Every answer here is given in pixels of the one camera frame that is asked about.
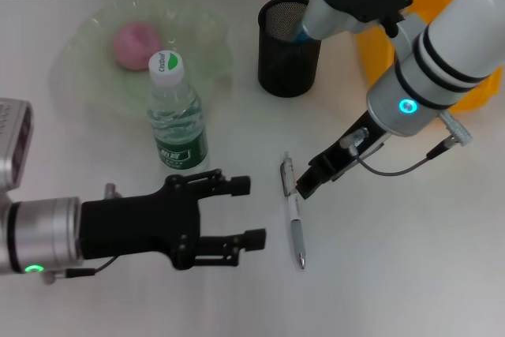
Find left arm grey cable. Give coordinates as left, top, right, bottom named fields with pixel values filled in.
left=43, top=256, right=119, bottom=286

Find pink peach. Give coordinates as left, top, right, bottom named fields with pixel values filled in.
left=113, top=22, right=165, bottom=73

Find yellow plastic bin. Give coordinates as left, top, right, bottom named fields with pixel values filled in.
left=357, top=0, right=505, bottom=113

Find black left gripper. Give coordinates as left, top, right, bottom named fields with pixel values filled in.
left=78, top=174, right=203, bottom=271

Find black mesh pen holder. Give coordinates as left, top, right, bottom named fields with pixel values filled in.
left=258, top=0, right=323, bottom=98

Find clear green-label water bottle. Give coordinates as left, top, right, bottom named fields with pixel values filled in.
left=148, top=49, right=210, bottom=170

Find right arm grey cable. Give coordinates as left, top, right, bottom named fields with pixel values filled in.
left=341, top=110, right=473, bottom=176

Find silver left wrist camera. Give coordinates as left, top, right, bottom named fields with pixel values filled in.
left=0, top=98, right=33, bottom=192

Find white grey ballpoint pen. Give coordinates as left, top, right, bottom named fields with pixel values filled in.
left=280, top=151, right=307, bottom=271

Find green glass fruit plate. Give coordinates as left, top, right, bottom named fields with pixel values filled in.
left=49, top=0, right=236, bottom=125

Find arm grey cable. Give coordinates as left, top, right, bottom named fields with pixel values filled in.
left=43, top=256, right=119, bottom=286
left=341, top=110, right=473, bottom=176

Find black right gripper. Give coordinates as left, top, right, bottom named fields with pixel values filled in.
left=176, top=110, right=392, bottom=269

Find light blue scissors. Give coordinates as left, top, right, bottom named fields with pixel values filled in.
left=291, top=23, right=316, bottom=44

